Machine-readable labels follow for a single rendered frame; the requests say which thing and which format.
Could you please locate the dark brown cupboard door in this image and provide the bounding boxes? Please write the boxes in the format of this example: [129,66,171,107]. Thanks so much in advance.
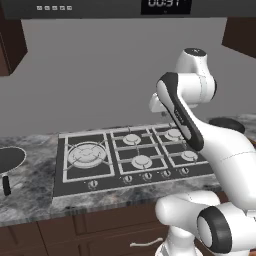
[0,221,48,256]

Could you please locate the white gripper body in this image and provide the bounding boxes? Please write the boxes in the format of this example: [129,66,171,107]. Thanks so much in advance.
[148,92,166,114]

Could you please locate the dark brown narrow drawer front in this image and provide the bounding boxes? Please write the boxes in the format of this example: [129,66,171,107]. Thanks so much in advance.
[37,203,168,238]

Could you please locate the black gas hob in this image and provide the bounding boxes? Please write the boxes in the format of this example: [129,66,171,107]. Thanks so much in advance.
[52,122,218,199]

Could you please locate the black frying pan with handle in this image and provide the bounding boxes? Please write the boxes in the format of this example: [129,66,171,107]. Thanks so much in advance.
[0,146,27,197]

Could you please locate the dark brown wall cupboard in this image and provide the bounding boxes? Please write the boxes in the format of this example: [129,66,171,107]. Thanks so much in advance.
[0,5,29,78]
[221,16,256,60]

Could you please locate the silver drawer handle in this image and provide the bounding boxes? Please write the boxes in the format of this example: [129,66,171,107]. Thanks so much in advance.
[129,236,165,249]

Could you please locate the dark microwave with clock display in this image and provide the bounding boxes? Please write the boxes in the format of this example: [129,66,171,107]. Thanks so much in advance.
[0,0,256,20]

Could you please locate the black round pan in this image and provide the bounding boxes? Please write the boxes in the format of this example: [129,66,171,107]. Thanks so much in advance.
[208,116,246,135]

